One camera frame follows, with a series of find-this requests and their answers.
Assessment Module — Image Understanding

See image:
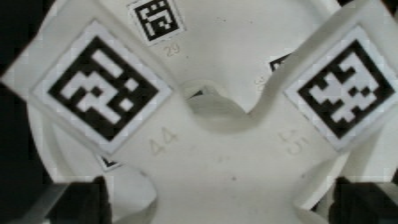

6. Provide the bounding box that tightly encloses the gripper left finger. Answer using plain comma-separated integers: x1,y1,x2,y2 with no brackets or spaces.
16,176,112,224

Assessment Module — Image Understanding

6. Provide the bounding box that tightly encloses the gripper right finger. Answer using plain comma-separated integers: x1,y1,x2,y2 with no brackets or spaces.
329,177,398,224

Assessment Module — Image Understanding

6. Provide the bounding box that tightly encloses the white cross-shaped table base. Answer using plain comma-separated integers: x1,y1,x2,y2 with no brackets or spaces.
0,0,398,224

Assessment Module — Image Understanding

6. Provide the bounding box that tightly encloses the white round table top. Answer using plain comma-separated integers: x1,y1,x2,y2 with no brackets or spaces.
25,0,398,224

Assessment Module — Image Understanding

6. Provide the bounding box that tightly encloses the white cylindrical table leg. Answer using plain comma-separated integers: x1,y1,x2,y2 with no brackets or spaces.
181,79,252,132

